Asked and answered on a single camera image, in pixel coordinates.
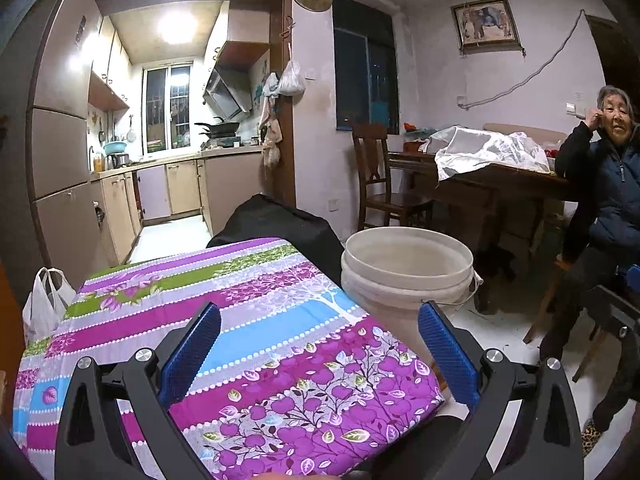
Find kitchen base cabinets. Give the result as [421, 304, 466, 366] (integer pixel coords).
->
[91, 146, 267, 266]

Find kitchen window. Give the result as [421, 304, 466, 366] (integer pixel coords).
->
[142, 64, 191, 154]

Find operator hand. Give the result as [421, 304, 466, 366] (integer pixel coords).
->
[252, 472, 335, 480]

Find leopard print slipper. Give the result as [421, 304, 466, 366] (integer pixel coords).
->
[582, 419, 602, 458]

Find seated elderly person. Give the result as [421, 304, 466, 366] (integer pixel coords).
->
[539, 84, 640, 434]

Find dark wooden dining table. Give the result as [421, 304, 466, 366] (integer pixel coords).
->
[390, 152, 573, 313]

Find floral purple tablecloth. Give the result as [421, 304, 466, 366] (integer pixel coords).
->
[13, 237, 442, 479]

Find white plastic bucket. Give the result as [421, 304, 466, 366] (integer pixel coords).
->
[341, 226, 483, 365]

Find white crumpled sheet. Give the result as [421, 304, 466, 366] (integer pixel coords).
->
[419, 126, 551, 182]

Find grey three-door refrigerator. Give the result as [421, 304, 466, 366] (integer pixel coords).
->
[1, 0, 105, 302]

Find black fabric covered object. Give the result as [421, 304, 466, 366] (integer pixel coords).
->
[207, 194, 344, 286]

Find dark wooden chair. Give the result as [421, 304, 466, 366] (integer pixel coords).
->
[352, 124, 434, 231]

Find teal basin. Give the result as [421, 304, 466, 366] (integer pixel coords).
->
[103, 141, 127, 155]

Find dark window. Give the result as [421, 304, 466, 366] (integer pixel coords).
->
[332, 0, 399, 134]

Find black wok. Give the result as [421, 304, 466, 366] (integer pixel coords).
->
[196, 122, 240, 139]

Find steel range hood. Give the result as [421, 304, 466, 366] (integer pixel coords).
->
[203, 68, 253, 122]

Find hanging white plastic bag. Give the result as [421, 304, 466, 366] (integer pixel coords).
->
[278, 60, 306, 96]

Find ceiling lamp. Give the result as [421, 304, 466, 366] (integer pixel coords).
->
[156, 6, 198, 46]

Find framed wall picture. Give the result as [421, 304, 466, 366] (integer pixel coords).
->
[450, 0, 524, 55]

